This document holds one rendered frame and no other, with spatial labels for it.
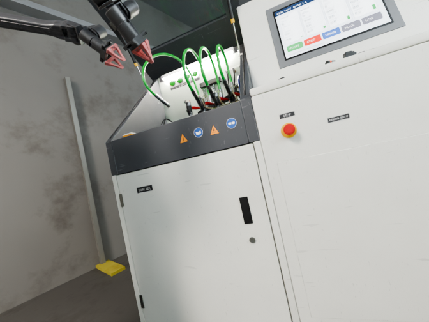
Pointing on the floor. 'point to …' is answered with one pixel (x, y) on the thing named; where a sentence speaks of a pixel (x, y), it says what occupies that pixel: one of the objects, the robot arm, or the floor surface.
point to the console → (349, 172)
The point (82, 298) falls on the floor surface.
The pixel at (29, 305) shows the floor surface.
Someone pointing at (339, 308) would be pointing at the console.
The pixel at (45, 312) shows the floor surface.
